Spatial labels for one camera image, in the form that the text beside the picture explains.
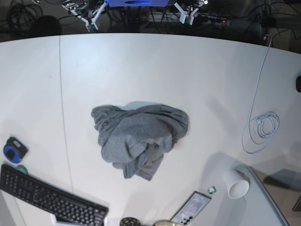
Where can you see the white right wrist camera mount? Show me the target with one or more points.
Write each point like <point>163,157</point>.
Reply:
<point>87,11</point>

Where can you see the blue black tape measure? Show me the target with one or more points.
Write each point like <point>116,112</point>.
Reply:
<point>14,150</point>

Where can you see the black power strip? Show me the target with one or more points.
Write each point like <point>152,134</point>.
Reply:
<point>214,19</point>

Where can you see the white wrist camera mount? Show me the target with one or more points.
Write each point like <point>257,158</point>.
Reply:
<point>87,11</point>
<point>187,15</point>

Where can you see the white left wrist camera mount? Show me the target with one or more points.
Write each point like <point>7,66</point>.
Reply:
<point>187,15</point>

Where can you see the black computer keyboard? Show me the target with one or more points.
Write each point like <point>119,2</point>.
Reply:
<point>51,199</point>

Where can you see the grey t-shirt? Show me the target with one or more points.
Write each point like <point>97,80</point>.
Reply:
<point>135,141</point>

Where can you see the olive round container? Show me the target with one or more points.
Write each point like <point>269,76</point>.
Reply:
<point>164,223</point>

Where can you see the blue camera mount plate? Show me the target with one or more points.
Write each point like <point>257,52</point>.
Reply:
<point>121,3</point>

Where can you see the black dotted round lid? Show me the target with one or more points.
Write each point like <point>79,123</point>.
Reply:
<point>130,222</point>

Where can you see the black round object right edge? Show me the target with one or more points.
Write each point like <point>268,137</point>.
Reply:
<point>298,84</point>

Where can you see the small green white packet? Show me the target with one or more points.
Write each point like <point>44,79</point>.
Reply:
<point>212,190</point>

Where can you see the white paper cup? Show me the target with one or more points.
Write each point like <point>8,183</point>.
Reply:
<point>237,186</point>

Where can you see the glass side table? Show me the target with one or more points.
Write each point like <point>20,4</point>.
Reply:
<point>272,200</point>

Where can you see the green tape roll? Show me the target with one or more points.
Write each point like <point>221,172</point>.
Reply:
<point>22,169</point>

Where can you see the smartphone with clear case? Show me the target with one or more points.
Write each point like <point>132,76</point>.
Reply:
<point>192,207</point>

